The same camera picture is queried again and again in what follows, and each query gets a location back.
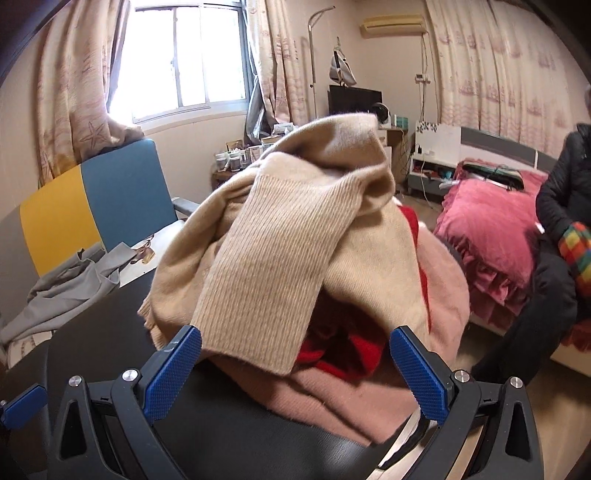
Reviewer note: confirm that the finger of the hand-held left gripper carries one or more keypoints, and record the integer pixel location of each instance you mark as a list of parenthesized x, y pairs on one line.
[(21, 407)]

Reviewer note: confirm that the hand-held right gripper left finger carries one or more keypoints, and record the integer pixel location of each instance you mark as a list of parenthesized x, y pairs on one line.
[(171, 376)]

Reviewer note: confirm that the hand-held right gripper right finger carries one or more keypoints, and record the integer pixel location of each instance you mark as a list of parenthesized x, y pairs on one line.
[(418, 378)]

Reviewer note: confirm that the beige knit sweater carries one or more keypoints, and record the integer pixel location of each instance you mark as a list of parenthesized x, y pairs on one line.
[(277, 221)]

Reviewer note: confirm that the red garment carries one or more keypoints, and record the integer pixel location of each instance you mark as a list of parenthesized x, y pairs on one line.
[(344, 353)]

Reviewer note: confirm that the pink sweater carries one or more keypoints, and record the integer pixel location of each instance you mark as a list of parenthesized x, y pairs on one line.
[(332, 399)]

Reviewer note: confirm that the small brown object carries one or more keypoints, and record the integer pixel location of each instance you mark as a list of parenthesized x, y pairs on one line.
[(145, 251)]

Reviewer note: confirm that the grey cloth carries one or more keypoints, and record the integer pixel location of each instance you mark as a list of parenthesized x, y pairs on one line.
[(69, 286)]

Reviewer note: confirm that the grey yellow blue folding chair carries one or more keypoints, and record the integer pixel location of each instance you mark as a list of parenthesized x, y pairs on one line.
[(129, 184)]

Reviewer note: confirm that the rainbow knit glove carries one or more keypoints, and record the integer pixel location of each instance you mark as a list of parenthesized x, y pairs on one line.
[(577, 254)]

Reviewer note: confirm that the wooden side table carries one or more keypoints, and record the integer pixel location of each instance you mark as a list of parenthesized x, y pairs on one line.
[(224, 177)]

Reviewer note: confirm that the striped folded blanket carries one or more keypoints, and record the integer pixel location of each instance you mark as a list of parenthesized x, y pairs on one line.
[(496, 175)]

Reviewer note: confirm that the cluster of jars and bottles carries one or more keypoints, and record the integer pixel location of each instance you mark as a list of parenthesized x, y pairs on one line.
[(238, 157)]

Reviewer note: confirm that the white bedside cabinet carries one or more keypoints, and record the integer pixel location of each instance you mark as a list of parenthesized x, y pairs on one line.
[(436, 138)]

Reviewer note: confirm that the wooden desk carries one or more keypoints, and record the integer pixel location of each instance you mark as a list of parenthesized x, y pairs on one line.
[(392, 138)]

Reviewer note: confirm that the grey white bed headboard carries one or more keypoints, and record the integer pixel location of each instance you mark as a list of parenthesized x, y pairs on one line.
[(503, 147)]

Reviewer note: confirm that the teal box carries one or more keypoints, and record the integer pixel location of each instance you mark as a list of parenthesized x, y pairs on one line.
[(402, 122)]

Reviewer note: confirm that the small white fan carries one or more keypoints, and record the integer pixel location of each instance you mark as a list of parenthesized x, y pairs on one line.
[(381, 115)]

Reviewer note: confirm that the black monitor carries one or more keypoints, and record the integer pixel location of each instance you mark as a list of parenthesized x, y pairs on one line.
[(353, 99)]

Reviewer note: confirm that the beige starfish print curtain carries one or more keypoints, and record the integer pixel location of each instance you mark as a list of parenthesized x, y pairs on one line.
[(74, 92)]

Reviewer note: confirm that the hanging grey white bag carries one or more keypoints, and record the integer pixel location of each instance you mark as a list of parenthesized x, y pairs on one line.
[(342, 69)]

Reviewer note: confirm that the wide beige patterned curtain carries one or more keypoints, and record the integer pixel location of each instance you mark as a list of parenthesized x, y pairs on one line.
[(498, 69)]

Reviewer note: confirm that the window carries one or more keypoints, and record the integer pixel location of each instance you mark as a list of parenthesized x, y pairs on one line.
[(184, 55)]

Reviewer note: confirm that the metal stand pole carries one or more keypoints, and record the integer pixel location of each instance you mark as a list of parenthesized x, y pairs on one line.
[(313, 69)]

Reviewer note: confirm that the beige curtain with grey lining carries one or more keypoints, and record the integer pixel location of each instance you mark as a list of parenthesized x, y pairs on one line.
[(281, 60)]

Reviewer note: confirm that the air conditioner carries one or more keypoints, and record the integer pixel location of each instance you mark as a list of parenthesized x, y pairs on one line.
[(392, 25)]

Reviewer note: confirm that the white wall socket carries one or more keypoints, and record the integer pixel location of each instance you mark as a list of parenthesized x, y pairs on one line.
[(422, 78)]

